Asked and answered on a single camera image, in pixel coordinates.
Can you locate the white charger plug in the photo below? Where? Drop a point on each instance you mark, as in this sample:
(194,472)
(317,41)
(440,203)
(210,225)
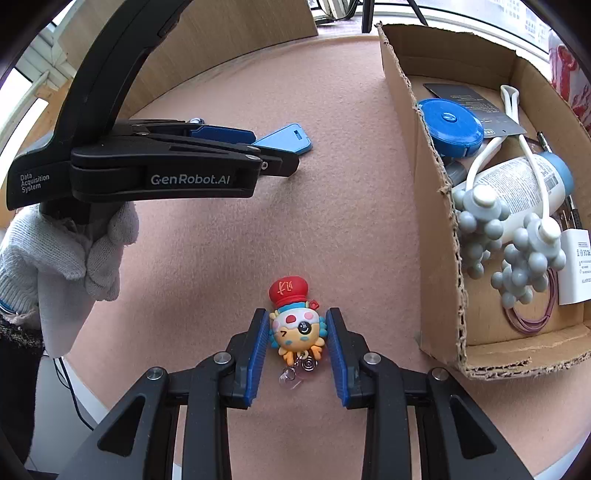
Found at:
(577,263)

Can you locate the purple hair band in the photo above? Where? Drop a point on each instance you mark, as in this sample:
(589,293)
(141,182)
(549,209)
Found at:
(526,328)

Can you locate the blue phone stand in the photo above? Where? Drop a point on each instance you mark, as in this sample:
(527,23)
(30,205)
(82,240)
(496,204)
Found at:
(286,138)

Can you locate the person's left forearm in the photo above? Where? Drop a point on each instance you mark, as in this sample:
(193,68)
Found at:
(18,369)

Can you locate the white lotion bottle blue cap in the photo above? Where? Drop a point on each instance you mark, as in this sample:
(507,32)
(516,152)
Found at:
(512,184)

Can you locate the white massager grey balls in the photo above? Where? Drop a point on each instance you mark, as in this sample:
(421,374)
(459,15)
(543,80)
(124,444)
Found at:
(480,217)

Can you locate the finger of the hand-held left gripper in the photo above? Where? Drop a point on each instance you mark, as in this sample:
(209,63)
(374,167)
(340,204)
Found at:
(207,154)
(221,134)

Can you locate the blue tape measure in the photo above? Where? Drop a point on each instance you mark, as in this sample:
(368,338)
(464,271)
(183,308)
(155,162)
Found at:
(450,124)

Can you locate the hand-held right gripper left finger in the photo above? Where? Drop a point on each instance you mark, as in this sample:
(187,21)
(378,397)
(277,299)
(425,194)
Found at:
(258,355)

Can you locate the light wooden board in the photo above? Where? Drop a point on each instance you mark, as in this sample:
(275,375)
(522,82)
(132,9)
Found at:
(240,37)

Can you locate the black pen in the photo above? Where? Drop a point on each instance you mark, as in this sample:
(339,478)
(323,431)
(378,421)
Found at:
(545,143)

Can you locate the person's left hand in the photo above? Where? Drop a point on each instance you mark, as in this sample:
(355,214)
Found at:
(46,258)

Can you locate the cardboard box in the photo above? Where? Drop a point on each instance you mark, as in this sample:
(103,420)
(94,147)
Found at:
(429,184)

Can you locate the white window frame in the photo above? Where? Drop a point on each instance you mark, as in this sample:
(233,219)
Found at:
(55,60)

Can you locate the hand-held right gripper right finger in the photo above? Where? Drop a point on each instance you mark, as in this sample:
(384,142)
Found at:
(337,355)

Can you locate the black card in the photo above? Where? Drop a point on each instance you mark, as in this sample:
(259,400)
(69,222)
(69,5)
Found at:
(485,110)

